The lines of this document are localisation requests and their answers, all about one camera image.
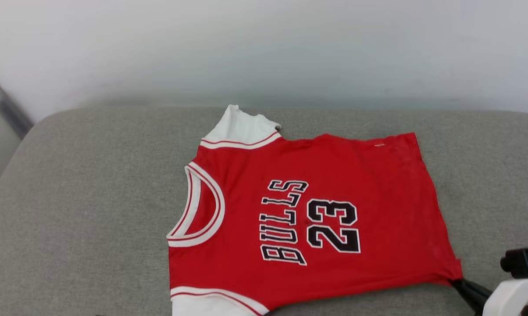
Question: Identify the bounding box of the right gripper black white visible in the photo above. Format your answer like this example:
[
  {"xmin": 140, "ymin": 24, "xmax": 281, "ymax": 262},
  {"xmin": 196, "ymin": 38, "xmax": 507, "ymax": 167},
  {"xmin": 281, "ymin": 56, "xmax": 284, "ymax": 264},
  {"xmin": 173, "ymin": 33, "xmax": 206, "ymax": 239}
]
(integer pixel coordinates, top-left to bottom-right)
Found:
[{"xmin": 450, "ymin": 245, "xmax": 528, "ymax": 316}]

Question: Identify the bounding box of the red Bulls 23 jersey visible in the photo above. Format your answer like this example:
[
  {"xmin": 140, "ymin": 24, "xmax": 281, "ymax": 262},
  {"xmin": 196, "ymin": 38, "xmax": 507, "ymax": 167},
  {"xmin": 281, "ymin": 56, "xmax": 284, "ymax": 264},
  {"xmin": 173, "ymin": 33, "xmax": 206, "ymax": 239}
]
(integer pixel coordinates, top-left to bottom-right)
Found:
[{"xmin": 166, "ymin": 104, "xmax": 463, "ymax": 316}]

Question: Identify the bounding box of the grey fabric sofa cushion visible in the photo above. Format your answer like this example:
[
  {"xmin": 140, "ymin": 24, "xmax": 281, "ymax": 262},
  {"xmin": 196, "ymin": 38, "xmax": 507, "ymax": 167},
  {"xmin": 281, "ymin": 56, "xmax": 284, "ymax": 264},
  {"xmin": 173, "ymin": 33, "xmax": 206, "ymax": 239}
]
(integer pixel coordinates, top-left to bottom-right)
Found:
[{"xmin": 0, "ymin": 107, "xmax": 528, "ymax": 316}]

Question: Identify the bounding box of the grey metal bar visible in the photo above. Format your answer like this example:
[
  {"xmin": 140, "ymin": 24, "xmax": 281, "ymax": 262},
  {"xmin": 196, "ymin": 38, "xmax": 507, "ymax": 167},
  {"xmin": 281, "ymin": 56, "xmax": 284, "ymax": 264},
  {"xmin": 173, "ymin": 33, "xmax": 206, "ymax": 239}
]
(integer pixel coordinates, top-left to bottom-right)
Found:
[{"xmin": 0, "ymin": 65, "xmax": 35, "ymax": 140}]

